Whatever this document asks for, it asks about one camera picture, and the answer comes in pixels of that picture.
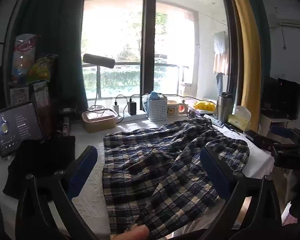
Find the blue plaid pants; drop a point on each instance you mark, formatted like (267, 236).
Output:
(152, 167)

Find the white charger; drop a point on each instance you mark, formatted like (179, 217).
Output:
(116, 107)

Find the yellow curtain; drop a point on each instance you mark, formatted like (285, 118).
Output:
(250, 55)

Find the yellow plush toy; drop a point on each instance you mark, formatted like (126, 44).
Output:
(205, 106)

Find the blue plastic bag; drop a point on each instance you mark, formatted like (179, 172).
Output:
(153, 95)

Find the grey desk lamp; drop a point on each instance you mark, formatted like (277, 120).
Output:
(97, 60)

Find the red snack bag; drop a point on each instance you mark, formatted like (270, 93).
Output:
(23, 57)

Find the white air conditioner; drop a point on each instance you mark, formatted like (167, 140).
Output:
(295, 23)

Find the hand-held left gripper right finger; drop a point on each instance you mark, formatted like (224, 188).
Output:
(215, 172)

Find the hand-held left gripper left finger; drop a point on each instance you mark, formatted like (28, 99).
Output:
(81, 170)

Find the black cloth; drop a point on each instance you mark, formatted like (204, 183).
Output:
(40, 155)

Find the small white card pack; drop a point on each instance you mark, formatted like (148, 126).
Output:
(19, 95)

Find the steel tumbler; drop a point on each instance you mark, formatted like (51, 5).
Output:
(225, 107)

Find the white slatted basket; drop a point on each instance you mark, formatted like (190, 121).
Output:
(157, 111)

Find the black charger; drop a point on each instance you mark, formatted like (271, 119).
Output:
(132, 108)

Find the dark teal curtain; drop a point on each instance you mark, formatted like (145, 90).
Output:
(57, 30)

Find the yellow tissue pack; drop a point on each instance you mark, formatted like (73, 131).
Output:
(238, 120)

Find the hanging laundry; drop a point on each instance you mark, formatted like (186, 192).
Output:
(221, 52)

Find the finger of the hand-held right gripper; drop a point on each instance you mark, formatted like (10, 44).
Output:
(261, 140)

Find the person's left hand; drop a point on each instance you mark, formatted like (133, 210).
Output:
(135, 233)

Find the orange and white mug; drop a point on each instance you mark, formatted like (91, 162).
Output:
(183, 108)

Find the black tablet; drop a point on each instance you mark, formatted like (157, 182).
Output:
(17, 130)

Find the brown lunch box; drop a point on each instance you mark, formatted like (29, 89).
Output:
(98, 121)

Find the yellow-green snack bag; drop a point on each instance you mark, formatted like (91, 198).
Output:
(41, 70)

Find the white bear mug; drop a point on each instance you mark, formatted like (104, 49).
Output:
(172, 110)

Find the black monitor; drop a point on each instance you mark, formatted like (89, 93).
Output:
(282, 97)

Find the white power strip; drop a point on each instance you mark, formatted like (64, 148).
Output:
(140, 113)

